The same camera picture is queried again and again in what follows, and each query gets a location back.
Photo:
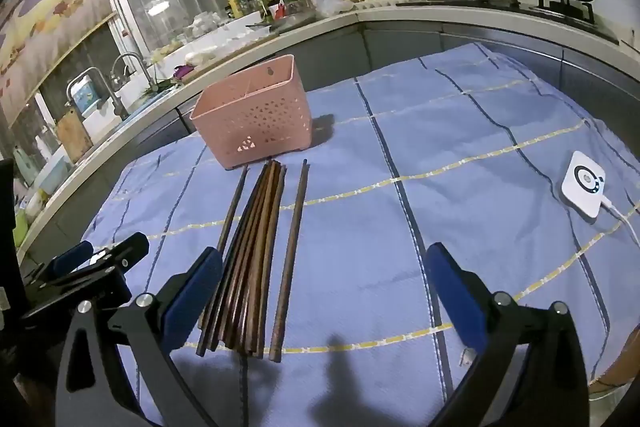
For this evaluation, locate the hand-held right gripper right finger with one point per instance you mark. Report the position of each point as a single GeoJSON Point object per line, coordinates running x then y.
{"type": "Point", "coordinates": [457, 297]}

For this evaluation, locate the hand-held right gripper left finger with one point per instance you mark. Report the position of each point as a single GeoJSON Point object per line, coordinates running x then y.
{"type": "Point", "coordinates": [192, 297]}

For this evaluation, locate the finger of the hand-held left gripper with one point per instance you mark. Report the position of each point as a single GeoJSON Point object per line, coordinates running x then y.
{"type": "Point", "coordinates": [72, 258]}
{"type": "Point", "coordinates": [122, 252]}

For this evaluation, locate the bundle of wooden chopsticks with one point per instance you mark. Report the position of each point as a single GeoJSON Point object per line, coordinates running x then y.
{"type": "Point", "coordinates": [255, 247]}

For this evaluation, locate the pink plastic utensil basket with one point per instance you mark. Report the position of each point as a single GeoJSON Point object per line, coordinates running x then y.
{"type": "Point", "coordinates": [250, 127]}

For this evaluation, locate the green bowl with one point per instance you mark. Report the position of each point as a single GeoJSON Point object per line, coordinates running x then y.
{"type": "Point", "coordinates": [21, 228]}

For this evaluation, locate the pale green bottle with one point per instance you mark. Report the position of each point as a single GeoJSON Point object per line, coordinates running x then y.
{"type": "Point", "coordinates": [22, 163]}

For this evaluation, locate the blue plastic container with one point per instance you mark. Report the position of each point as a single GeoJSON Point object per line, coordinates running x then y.
{"type": "Point", "coordinates": [54, 173]}

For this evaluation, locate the small wooden cutting board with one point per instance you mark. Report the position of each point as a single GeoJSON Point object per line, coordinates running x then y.
{"type": "Point", "coordinates": [74, 134]}

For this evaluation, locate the blue checked cloth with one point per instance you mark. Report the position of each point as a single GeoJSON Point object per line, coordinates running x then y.
{"type": "Point", "coordinates": [400, 157]}

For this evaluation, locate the white jug with blue label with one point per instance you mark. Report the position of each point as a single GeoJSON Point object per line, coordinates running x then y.
{"type": "Point", "coordinates": [84, 97]}

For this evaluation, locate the white square device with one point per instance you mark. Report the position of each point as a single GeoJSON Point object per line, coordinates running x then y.
{"type": "Point", "coordinates": [582, 187]}

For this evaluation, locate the green leafy vegetable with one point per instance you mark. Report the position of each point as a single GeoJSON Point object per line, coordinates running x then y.
{"type": "Point", "coordinates": [159, 85]}

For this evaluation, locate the chrome kitchen faucet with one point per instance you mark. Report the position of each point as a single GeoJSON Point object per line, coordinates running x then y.
{"type": "Point", "coordinates": [82, 74]}
{"type": "Point", "coordinates": [131, 55]}

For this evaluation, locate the purple vegetable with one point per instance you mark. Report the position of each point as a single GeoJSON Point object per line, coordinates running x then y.
{"type": "Point", "coordinates": [182, 71]}

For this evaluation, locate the white food bag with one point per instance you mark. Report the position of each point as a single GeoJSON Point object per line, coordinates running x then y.
{"type": "Point", "coordinates": [200, 56]}

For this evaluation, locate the fruit printed window blind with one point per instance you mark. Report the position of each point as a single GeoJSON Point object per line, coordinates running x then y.
{"type": "Point", "coordinates": [45, 22]}

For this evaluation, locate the large wooden cutting board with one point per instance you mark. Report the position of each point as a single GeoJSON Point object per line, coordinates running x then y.
{"type": "Point", "coordinates": [225, 57]}

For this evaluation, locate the clear plastic food bag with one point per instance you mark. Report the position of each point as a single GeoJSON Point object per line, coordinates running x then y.
{"type": "Point", "coordinates": [204, 23]}

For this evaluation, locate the kitchen counter with cabinets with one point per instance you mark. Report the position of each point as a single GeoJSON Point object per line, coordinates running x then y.
{"type": "Point", "coordinates": [340, 52]}

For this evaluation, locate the gas stove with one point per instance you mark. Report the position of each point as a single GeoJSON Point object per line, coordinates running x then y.
{"type": "Point", "coordinates": [500, 2]}

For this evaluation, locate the tray of eggs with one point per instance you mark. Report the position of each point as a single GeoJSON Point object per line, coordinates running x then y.
{"type": "Point", "coordinates": [390, 1]}

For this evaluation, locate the crumpled clear plastic bag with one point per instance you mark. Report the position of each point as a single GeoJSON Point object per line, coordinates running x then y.
{"type": "Point", "coordinates": [331, 5]}

